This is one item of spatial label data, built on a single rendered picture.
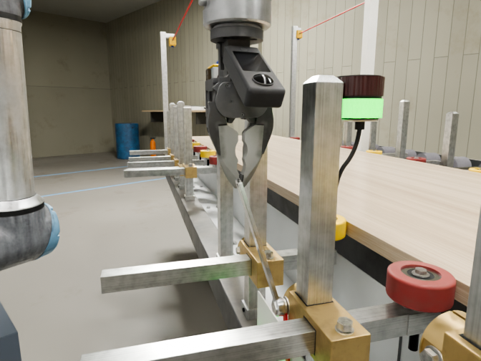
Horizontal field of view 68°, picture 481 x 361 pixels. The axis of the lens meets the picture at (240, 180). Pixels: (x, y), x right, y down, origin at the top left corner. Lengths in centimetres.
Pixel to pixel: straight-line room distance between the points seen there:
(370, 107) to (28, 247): 90
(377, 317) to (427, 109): 417
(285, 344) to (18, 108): 83
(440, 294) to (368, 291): 28
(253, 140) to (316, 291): 21
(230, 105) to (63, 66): 974
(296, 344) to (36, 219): 79
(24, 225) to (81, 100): 926
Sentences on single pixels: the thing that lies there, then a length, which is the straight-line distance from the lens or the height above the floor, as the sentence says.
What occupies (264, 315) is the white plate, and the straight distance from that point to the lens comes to 64.
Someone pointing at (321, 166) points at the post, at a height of 105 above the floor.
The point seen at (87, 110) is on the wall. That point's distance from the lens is 1029.
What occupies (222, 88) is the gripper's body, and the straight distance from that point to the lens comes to 47.
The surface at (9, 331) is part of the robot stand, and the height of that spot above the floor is 60.
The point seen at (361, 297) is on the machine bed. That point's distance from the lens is 79.
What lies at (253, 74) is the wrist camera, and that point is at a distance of 43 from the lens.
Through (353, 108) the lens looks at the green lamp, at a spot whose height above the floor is 111.
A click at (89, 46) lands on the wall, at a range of 1047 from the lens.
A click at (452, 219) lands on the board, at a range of 83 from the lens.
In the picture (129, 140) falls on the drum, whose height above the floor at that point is 43.
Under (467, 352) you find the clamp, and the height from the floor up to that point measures 97.
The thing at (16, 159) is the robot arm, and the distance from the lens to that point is 104.
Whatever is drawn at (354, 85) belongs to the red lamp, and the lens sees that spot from 44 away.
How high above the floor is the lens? 111
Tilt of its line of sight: 11 degrees down
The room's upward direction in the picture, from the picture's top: straight up
